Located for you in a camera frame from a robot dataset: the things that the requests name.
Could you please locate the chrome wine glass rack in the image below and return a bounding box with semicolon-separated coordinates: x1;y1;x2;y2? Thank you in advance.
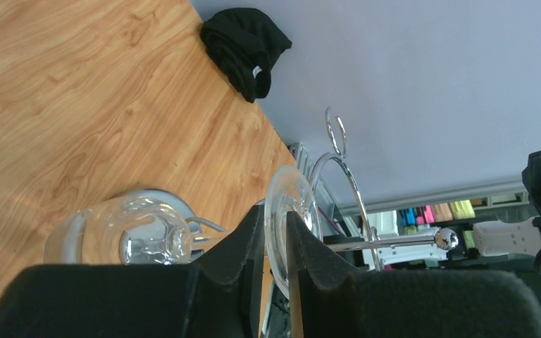
125;106;459;273

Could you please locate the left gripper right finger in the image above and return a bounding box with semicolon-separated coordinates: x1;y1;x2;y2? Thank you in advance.
286;212;541;337

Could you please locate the aluminium frame rail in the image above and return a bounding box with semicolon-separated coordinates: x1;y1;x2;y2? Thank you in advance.
287;143;526;217

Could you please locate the clear wine glass back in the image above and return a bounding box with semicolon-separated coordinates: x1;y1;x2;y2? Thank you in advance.
43;165;322;296

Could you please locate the black cloth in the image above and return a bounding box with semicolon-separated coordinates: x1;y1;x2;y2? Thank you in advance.
199;8;292;103

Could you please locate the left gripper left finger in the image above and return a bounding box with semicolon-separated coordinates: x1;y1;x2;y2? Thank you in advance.
0;205;264;337

